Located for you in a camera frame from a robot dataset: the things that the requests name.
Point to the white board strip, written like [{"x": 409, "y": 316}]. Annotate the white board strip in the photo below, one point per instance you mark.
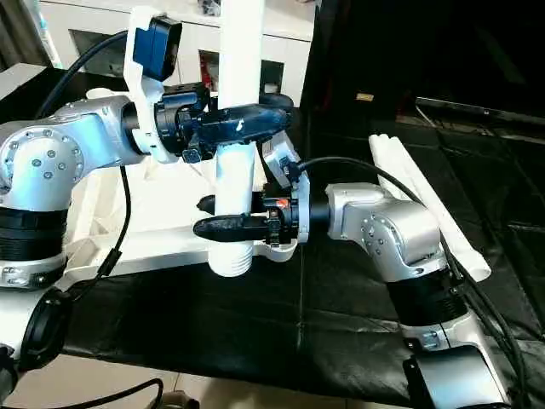
[{"x": 17, "y": 77}]

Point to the black flat bar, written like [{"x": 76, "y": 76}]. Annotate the black flat bar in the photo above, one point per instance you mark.
[{"x": 485, "y": 109}]

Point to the black work mat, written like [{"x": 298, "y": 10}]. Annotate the black work mat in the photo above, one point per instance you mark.
[{"x": 341, "y": 324}]

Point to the small gold label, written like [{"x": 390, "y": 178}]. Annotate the small gold label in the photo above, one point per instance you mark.
[{"x": 364, "y": 96}]

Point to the white plastic table top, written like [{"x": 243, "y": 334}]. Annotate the white plastic table top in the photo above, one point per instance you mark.
[{"x": 162, "y": 230}]

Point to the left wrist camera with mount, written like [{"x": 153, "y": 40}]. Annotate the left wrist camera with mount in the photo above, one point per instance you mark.
[{"x": 136, "y": 85}]

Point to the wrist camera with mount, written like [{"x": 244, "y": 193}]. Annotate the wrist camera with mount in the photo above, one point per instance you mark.
[
  {"x": 281, "y": 166},
  {"x": 136, "y": 85}
]

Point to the teal plastic tube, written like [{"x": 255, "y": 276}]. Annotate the teal plastic tube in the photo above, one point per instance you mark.
[{"x": 43, "y": 34}]

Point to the white cabinet with glass doors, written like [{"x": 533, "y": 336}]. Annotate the white cabinet with glass doors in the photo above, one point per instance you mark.
[{"x": 85, "y": 17}]

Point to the black bundle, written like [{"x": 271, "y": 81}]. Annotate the black bundle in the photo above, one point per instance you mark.
[{"x": 209, "y": 7}]

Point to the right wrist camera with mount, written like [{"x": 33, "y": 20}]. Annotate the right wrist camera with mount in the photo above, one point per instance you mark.
[{"x": 281, "y": 166}]

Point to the grey curtain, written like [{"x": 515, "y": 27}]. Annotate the grey curtain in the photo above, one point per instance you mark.
[{"x": 13, "y": 34}]

